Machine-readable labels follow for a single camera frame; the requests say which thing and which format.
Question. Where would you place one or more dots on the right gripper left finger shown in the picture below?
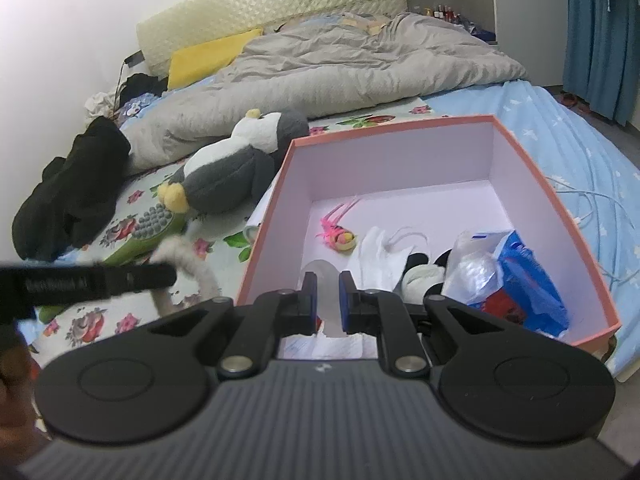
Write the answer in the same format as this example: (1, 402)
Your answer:
(298, 313)

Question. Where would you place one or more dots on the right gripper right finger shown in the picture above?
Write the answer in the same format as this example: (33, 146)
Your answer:
(359, 308)

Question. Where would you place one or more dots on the white tissue paper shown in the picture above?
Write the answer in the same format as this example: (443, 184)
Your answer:
(378, 261)

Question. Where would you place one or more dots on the pink feather toy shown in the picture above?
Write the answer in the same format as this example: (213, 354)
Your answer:
(333, 234)

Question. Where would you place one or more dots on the white fluffy hair scrunchie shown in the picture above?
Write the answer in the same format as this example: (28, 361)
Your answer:
(178, 252)

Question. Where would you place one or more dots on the blue red plastic snack bag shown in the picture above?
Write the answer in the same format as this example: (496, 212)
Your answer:
(499, 275)

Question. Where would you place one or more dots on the small panda plush toy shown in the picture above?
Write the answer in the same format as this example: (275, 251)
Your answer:
(422, 277)

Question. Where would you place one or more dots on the left hand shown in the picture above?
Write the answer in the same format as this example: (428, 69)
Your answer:
(20, 437)

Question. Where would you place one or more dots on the white spray can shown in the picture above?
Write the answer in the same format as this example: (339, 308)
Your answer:
(251, 233)

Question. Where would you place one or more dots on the black clothing pile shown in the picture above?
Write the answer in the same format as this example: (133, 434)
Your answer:
(76, 196)

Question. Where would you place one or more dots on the pink cardboard box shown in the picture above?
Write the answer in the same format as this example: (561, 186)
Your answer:
(427, 182)

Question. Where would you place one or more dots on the grey penguin plush toy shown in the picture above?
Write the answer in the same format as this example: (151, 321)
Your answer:
(224, 174)

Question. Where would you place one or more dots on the green massage brush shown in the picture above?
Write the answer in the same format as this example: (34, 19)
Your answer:
(131, 236)

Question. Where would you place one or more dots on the grey quilt blanket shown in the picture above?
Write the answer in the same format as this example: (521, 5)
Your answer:
(320, 69)

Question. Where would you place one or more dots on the yellow pillow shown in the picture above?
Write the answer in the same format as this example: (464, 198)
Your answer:
(192, 64)

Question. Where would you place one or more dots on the light blue bed sheet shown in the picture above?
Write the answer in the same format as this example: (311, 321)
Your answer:
(597, 183)

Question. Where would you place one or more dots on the blue curtain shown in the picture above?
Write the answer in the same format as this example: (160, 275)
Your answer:
(601, 64)

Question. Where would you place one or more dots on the white cabinet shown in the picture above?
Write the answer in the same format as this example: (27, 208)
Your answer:
(534, 32)

